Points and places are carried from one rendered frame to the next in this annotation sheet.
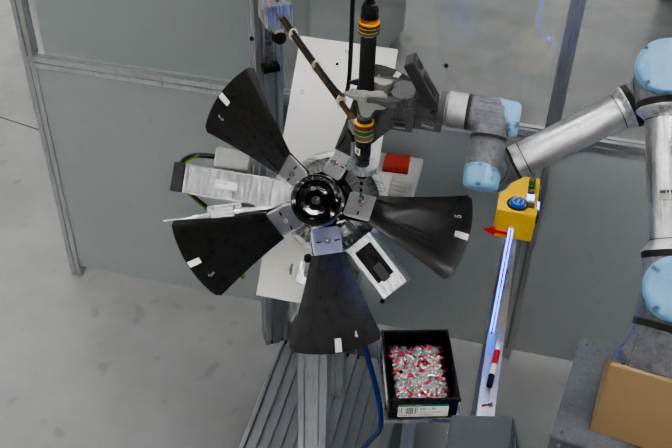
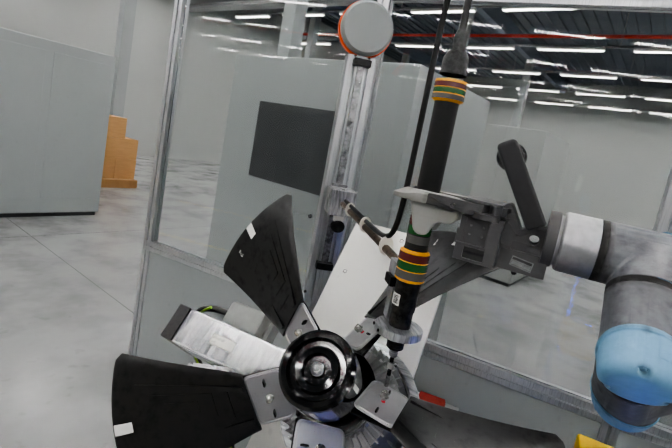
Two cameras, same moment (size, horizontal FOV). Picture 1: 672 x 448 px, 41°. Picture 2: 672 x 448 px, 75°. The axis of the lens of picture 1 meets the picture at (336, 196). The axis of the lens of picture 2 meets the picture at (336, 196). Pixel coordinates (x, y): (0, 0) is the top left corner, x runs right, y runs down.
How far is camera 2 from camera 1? 1.36 m
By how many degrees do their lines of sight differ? 33
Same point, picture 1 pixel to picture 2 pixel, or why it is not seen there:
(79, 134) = (161, 316)
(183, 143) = not seen: hidden behind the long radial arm
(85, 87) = (178, 274)
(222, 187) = (217, 344)
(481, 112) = (634, 242)
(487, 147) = (657, 301)
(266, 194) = (264, 365)
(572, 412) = not seen: outside the picture
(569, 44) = not seen: hidden behind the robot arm
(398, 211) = (442, 427)
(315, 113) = (353, 295)
